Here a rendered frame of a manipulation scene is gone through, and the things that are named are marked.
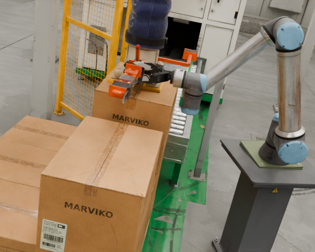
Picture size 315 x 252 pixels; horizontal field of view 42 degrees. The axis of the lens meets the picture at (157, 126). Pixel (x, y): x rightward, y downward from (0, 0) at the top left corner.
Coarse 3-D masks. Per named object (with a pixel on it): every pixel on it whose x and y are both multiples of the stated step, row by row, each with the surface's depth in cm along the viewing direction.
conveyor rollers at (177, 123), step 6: (168, 66) 465; (174, 66) 473; (180, 66) 473; (192, 66) 480; (180, 90) 398; (174, 108) 349; (180, 108) 350; (174, 114) 340; (180, 114) 340; (174, 120) 324; (180, 120) 332; (174, 126) 315; (180, 126) 316; (174, 132) 307; (180, 132) 307
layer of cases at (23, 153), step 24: (24, 120) 279; (48, 120) 286; (0, 144) 245; (24, 144) 251; (48, 144) 255; (0, 168) 222; (24, 168) 226; (0, 192) 203; (24, 192) 207; (0, 216) 187; (24, 216) 190; (0, 240) 177; (24, 240) 176
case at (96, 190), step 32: (96, 128) 196; (128, 128) 202; (64, 160) 164; (96, 160) 169; (128, 160) 173; (64, 192) 155; (96, 192) 153; (128, 192) 152; (64, 224) 161; (96, 224) 159; (128, 224) 157
